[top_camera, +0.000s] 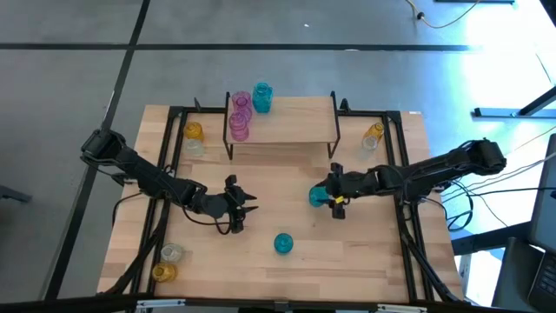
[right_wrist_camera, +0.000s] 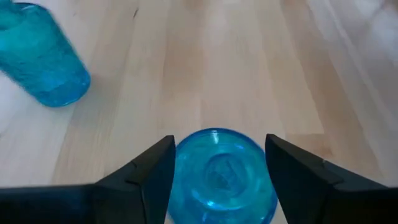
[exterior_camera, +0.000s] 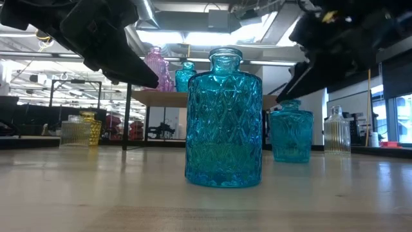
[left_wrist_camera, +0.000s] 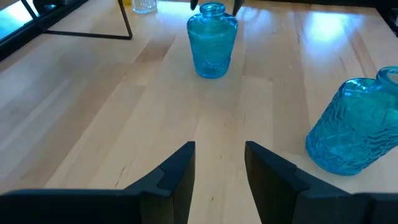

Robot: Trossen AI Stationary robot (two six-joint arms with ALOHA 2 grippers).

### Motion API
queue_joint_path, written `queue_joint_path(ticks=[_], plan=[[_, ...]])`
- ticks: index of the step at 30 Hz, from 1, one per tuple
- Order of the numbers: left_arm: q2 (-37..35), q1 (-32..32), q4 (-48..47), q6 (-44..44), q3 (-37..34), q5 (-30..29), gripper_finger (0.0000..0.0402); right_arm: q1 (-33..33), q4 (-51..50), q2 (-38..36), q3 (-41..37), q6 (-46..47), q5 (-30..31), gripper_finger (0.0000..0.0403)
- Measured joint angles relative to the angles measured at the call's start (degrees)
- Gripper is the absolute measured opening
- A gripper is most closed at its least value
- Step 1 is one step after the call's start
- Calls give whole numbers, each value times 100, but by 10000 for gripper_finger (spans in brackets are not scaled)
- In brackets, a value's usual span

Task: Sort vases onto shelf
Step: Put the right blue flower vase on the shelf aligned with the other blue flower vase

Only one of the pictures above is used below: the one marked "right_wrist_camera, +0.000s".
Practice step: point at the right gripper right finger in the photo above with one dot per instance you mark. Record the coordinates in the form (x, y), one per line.
(304, 193)

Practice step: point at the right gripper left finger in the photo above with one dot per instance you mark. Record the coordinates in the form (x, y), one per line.
(140, 193)

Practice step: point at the round teal glass vase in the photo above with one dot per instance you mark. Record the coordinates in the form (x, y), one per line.
(40, 62)
(220, 174)

